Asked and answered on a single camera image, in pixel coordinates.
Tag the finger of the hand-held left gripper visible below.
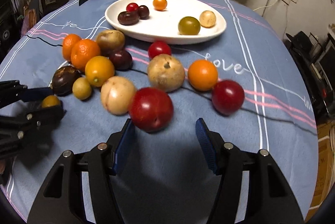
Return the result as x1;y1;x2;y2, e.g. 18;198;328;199
0;105;65;160
0;80;54;109

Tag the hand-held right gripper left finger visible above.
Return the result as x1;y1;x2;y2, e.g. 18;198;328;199
27;118;136;224

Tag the white power cable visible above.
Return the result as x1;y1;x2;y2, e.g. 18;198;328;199
252;0;279;12

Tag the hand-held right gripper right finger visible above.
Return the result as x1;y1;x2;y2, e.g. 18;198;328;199
195;118;305;224

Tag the greenish tangerine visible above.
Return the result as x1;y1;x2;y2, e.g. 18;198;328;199
178;16;201;35

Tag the yellow-orange citrus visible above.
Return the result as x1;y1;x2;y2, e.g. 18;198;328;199
84;56;116;87

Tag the round beige pear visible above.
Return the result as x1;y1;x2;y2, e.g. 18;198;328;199
100;76;138;116

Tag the dark purple plum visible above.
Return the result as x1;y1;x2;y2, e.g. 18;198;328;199
137;5;150;20
109;49;133;71

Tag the dark brown chestnut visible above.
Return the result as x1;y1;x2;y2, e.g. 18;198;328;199
51;65;82;97

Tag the black hat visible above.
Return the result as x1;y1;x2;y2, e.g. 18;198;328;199
286;31;314;50

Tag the dark brown date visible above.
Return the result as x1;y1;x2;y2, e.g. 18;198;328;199
117;11;140;26

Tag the yellow-green longan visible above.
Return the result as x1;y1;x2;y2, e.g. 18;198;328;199
41;95;61;108
72;77;93;100

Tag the cardboard box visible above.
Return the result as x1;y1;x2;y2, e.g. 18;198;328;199
305;122;335;222

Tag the large orange mandarin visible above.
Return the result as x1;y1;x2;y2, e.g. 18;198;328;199
71;39;101;73

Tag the smooth orange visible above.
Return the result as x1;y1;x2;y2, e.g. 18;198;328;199
153;0;168;11
188;60;219;91

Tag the black computer desk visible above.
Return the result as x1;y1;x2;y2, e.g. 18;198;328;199
285;30;335;122

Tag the large red plum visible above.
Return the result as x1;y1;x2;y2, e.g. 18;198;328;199
128;87;174;133

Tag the small beige pear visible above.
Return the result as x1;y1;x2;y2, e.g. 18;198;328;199
199;10;216;28

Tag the brown russet pear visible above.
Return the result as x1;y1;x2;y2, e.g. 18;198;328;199
147;54;186;93
95;29;126;55

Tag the white oval plate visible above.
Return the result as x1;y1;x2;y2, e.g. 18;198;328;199
105;0;227;45

